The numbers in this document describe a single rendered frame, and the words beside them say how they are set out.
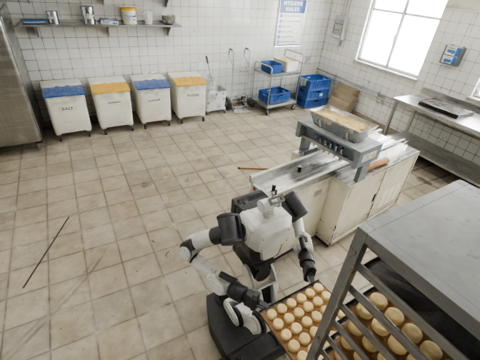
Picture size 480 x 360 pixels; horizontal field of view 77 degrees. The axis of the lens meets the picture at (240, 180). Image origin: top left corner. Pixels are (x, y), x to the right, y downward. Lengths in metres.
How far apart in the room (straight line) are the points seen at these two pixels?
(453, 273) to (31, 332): 2.73
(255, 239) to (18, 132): 4.08
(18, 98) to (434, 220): 4.67
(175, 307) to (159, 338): 0.27
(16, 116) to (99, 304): 2.96
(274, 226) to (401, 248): 0.87
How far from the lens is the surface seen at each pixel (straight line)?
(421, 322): 0.86
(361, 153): 2.66
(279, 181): 2.65
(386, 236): 0.80
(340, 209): 2.97
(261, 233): 1.51
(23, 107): 4.92
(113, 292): 2.94
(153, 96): 5.28
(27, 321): 3.03
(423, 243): 0.84
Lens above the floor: 2.31
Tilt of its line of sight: 34 degrees down
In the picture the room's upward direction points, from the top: 5 degrees clockwise
